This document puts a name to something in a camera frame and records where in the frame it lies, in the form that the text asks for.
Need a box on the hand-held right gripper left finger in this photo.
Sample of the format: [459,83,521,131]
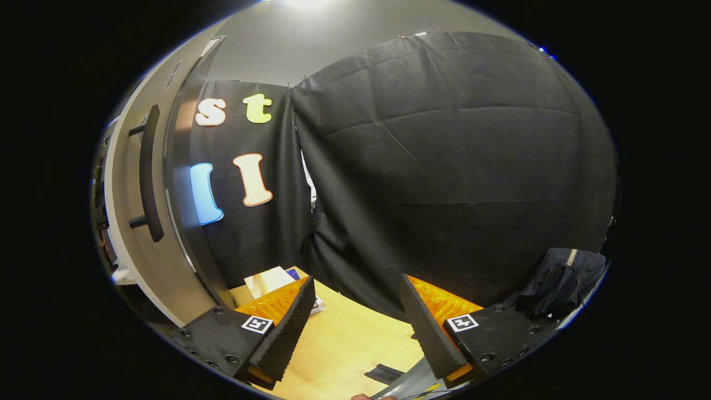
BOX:
[168,276,317,391]

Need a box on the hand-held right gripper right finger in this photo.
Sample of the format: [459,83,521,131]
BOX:
[399,273,560,390]

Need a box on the white cabinet door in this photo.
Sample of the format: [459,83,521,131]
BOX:
[103,33,234,328]

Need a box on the white grey cabinet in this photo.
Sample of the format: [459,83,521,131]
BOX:
[92,119,137,287]

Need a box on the grey sheet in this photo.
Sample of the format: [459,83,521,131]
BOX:
[371,358,462,400]

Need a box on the white paperback booklet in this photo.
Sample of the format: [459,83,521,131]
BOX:
[244,267,326,316]

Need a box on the black flat plastic piece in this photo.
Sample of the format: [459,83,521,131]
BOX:
[364,364,406,385]

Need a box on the dark blue cloth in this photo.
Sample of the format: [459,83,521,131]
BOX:
[508,247,609,323]

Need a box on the black backdrop cloth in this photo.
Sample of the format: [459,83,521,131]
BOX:
[183,31,618,323]

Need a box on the ceiling light panel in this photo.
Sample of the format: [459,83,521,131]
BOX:
[281,0,334,11]

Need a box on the black door handle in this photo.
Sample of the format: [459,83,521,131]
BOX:
[128,104,166,243]

